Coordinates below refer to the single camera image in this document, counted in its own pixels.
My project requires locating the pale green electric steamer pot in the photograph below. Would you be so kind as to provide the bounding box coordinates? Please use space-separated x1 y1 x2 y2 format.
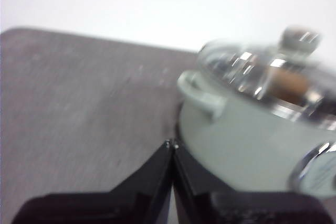
177 70 336 196

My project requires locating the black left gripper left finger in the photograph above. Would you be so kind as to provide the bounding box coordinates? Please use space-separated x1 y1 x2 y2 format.
12 139 174 224

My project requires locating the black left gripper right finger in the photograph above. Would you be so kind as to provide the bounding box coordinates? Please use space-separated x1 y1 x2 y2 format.
173 143 336 224

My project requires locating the glass lid with green knob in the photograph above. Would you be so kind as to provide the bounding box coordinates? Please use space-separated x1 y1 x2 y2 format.
196 24 336 130

